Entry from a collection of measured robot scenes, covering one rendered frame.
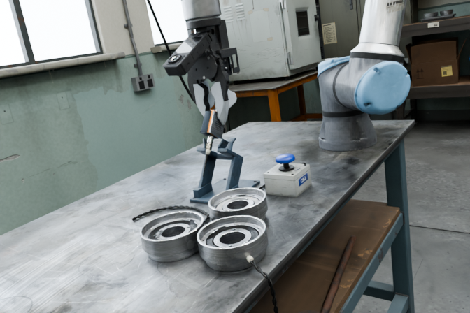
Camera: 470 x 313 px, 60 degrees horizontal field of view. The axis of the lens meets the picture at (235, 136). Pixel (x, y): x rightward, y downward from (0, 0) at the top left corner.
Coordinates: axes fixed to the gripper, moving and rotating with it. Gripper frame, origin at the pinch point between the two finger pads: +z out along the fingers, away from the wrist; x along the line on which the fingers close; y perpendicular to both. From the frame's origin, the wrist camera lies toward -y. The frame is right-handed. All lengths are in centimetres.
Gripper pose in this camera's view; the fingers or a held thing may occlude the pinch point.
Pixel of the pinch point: (214, 119)
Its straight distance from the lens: 85.6
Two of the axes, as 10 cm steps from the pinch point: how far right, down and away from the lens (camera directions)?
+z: 1.6, 9.6, 2.3
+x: -8.2, 0.0, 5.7
